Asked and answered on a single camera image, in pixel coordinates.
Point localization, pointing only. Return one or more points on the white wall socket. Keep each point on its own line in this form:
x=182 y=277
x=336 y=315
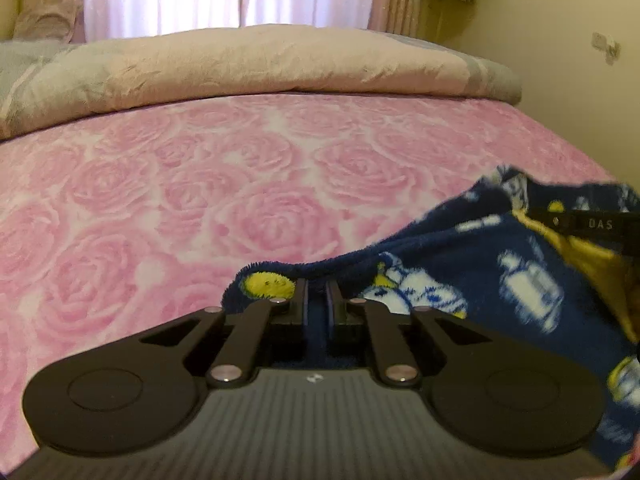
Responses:
x=607 y=45

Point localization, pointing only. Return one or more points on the pink rose pattern bed blanket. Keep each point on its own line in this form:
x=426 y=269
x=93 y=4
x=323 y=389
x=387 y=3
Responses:
x=117 y=223

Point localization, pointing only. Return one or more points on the beige and grey folded duvet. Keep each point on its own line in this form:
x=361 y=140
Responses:
x=45 y=83

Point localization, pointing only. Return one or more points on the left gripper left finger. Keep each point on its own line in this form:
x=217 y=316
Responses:
x=267 y=330

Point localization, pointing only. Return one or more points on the navy cartoon fleece pajama pants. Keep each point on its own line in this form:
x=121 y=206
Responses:
x=481 y=258

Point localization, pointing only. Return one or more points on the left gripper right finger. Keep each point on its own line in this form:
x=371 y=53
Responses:
x=366 y=332

